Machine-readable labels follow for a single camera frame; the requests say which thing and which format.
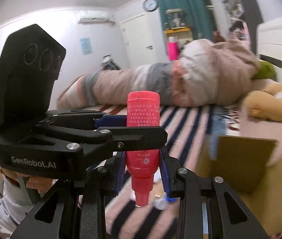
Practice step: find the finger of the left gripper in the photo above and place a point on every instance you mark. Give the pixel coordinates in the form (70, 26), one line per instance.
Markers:
(103, 140)
(84, 119)

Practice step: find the striped rolled duvet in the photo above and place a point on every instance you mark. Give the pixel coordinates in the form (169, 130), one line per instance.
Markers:
(205, 73)

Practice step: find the striped bed blanket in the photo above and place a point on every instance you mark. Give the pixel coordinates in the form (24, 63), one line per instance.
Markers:
(186, 128)

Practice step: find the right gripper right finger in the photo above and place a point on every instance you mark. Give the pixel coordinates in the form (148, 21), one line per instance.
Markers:
(227, 214)

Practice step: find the brown cardboard box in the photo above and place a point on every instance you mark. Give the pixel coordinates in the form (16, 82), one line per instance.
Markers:
(244, 163)

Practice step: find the red plastic bottle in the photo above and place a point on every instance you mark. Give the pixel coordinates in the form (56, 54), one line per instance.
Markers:
(143, 110)

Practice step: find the dark bookshelf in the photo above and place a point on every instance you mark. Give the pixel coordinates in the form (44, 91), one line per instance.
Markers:
(244, 15)

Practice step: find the tan plush toy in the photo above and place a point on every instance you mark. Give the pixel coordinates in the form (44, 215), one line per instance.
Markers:
(265, 104)

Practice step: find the teal curtain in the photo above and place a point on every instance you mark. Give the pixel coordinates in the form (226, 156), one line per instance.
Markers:
(195, 15)

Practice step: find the blue wall poster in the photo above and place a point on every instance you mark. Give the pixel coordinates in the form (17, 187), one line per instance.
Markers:
(86, 46)

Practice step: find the yellow shelf unit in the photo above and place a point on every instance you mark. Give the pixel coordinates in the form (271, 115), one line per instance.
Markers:
(181, 35)

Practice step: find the glass display case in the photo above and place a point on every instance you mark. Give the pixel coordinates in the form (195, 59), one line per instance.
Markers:
(175, 18)

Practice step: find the white door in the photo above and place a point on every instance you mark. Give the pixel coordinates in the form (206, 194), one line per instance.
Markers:
(138, 41)

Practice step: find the round wall clock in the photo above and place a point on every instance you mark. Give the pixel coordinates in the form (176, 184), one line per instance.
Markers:
(150, 5)

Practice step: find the green plush toy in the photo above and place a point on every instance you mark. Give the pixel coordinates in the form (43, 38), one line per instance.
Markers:
(266, 71)

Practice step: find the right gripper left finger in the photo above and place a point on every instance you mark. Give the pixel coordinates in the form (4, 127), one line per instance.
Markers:
(75, 209)

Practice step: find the white air conditioner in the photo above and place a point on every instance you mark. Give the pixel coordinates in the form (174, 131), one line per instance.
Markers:
(97, 20)

